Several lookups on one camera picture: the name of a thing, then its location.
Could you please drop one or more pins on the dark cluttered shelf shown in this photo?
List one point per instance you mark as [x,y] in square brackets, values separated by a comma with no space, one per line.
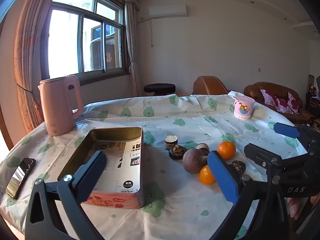
[312,97]

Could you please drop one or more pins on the sliding glass window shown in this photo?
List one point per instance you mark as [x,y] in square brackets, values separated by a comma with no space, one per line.
[88,42]

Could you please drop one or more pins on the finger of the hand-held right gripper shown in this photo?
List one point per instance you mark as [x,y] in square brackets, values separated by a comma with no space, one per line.
[260,153]
[286,130]

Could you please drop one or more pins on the brown leather sofa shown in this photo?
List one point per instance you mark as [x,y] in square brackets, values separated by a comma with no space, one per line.
[252,91]

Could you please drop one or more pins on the pink floral cloth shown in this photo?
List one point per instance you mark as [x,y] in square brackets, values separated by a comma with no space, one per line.
[300,210]

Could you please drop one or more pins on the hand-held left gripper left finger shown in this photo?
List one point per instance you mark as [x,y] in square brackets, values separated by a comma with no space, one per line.
[98,162]

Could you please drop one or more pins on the pink floral cushion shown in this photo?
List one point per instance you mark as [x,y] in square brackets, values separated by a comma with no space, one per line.
[295,103]
[275,101]

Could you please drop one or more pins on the pale narrow curtain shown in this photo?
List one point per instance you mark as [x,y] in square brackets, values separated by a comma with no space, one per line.
[131,42]

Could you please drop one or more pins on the metal tin box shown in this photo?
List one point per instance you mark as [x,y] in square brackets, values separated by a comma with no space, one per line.
[141,180]

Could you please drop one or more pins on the white wall air conditioner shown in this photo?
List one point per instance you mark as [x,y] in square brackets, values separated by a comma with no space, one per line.
[167,10]

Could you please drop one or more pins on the large textured orange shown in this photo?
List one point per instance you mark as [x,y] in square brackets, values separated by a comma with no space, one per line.
[226,150]

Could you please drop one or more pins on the round brown stemmed fruit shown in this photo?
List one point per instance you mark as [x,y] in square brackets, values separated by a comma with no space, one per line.
[193,161]

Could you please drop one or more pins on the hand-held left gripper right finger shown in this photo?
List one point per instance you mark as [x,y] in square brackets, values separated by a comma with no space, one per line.
[222,177]

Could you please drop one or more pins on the white tablecloth green cloud print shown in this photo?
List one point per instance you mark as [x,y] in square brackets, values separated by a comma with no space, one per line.
[175,205]

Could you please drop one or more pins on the pink patterned curtain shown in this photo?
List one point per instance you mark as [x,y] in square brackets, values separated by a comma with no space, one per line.
[27,55]

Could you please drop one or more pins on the pink cartoon cup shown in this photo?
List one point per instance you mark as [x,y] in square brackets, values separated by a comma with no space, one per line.
[243,107]

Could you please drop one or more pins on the small dark mangosteen piece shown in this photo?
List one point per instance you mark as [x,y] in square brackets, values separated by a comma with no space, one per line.
[238,167]

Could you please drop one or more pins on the reddish mangosteen piece white rim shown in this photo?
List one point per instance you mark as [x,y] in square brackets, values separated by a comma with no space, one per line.
[203,148]

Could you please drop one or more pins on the pink electric kettle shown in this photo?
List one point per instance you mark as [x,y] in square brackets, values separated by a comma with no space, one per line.
[58,105]

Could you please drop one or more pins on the round dark stool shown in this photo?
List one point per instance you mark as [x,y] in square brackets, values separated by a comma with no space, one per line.
[159,88]

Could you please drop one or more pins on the small smooth orange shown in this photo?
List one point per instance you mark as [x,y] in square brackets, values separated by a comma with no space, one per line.
[205,176]

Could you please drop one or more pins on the dark whole mangosteen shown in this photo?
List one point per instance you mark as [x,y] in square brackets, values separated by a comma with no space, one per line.
[176,152]

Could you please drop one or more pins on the black smartphone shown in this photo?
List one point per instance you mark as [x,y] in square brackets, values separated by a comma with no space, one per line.
[20,177]

